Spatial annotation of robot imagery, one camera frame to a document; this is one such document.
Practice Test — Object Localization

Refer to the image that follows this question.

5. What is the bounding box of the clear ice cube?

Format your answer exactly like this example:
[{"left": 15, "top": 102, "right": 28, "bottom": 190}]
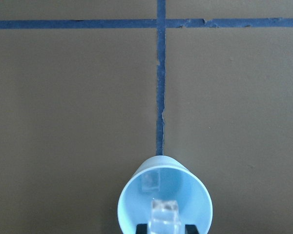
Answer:
[
  {"left": 147, "top": 199, "right": 185, "bottom": 234},
  {"left": 141, "top": 170, "right": 160, "bottom": 193}
]

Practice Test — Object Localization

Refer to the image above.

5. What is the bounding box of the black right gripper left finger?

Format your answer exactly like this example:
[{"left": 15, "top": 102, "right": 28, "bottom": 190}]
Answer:
[{"left": 135, "top": 224, "right": 148, "bottom": 234}]

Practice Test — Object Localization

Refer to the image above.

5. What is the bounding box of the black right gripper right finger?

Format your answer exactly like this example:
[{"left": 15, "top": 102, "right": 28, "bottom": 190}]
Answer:
[{"left": 185, "top": 224, "right": 198, "bottom": 234}]

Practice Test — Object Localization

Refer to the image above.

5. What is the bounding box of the light blue plastic cup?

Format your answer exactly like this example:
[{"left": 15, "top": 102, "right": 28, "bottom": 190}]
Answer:
[{"left": 117, "top": 156, "right": 213, "bottom": 234}]

